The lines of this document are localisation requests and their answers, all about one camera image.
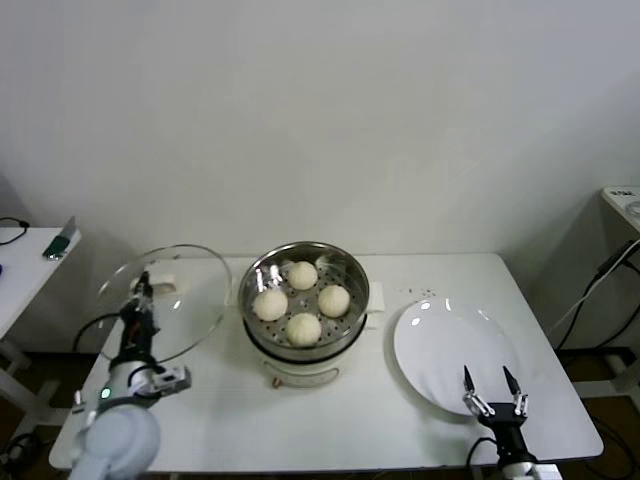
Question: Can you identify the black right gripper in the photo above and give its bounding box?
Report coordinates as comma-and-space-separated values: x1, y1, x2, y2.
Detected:
462, 364, 531, 461

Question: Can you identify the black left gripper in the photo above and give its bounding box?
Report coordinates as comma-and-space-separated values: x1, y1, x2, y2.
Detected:
119, 269, 162, 359

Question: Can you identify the glass lid with cream handle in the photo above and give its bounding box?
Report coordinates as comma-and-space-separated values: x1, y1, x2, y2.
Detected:
97, 243, 234, 364

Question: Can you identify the white steamed baozi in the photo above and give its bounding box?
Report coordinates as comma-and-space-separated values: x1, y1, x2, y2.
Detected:
285, 312, 322, 348
287, 260, 319, 291
318, 284, 351, 318
253, 289, 290, 322

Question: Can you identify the stainless steel steamer basket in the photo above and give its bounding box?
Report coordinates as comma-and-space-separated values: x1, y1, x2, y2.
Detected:
225, 241, 387, 362

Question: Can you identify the white round plate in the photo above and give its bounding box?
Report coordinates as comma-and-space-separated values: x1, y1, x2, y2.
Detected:
392, 298, 523, 418

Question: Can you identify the white side table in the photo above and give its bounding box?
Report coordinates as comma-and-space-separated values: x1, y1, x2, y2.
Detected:
0, 225, 84, 416

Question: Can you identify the cream electric cooker base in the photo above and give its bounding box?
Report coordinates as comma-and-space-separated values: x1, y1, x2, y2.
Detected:
243, 309, 381, 390

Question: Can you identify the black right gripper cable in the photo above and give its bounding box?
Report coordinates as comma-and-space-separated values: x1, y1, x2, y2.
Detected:
466, 437, 501, 480

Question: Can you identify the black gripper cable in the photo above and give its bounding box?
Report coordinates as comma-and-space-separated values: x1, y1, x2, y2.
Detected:
466, 437, 501, 480
73, 312, 126, 354

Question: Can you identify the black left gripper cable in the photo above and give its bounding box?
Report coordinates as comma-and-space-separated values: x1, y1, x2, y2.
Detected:
73, 312, 126, 354

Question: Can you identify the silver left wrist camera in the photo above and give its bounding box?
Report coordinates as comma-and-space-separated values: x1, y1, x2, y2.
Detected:
147, 364, 194, 399

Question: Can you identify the green handled scraper tool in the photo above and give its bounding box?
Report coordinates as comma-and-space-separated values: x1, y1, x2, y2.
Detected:
44, 215, 84, 260

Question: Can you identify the white power cable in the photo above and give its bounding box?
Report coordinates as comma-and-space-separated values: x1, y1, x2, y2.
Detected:
547, 247, 639, 339

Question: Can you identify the thin black cable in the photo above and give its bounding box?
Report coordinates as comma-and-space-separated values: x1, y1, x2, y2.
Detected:
0, 216, 34, 246

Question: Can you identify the black power cable with plug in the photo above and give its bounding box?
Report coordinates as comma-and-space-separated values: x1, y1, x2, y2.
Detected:
554, 240, 640, 351

